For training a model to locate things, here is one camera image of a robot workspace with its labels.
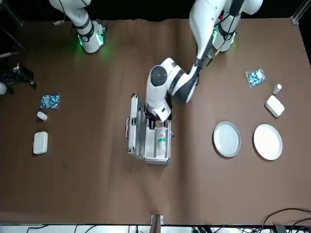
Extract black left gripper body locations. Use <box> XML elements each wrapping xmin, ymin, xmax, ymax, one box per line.
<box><xmin>145</xmin><ymin>104</ymin><xmax>172</xmax><ymax>124</ymax></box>

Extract aluminium frame bar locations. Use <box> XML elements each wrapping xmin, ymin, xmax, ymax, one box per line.
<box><xmin>290</xmin><ymin>0</ymin><xmax>311</xmax><ymax>25</ymax></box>

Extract bag of blue-white capsules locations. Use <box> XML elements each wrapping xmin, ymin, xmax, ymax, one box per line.
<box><xmin>244</xmin><ymin>68</ymin><xmax>267</xmax><ymax>88</ymax></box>
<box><xmin>40</xmin><ymin>93</ymin><xmax>61</xmax><ymax>110</ymax></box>

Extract white desk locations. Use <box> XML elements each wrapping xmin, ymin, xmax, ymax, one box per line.
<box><xmin>0</xmin><ymin>224</ymin><xmax>311</xmax><ymax>233</ymax></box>

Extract aluminium profile post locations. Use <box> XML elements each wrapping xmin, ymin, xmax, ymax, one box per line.
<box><xmin>150</xmin><ymin>214</ymin><xmax>164</xmax><ymax>233</ymax></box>

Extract aluminium medical kit case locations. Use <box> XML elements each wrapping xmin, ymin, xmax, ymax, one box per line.
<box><xmin>125</xmin><ymin>93</ymin><xmax>175</xmax><ymax>166</ymax></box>

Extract white plastic pill box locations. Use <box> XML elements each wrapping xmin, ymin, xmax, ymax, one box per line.
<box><xmin>33</xmin><ymin>131</ymin><xmax>49</xmax><ymax>155</ymax></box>
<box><xmin>264</xmin><ymin>95</ymin><xmax>286</xmax><ymax>118</ymax></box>

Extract gray round plate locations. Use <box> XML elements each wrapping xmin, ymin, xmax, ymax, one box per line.
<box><xmin>213</xmin><ymin>121</ymin><xmax>242</xmax><ymax>158</ymax></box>

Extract white round plate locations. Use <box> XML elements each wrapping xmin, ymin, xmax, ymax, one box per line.
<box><xmin>253</xmin><ymin>124</ymin><xmax>283</xmax><ymax>161</ymax></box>

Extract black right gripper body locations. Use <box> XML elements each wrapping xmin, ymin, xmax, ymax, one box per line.
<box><xmin>10</xmin><ymin>68</ymin><xmax>34</xmax><ymax>84</ymax></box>

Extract white peroxide bottle green label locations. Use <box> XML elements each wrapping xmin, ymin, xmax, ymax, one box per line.
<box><xmin>157</xmin><ymin>132</ymin><xmax>167</xmax><ymax>152</ymax></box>

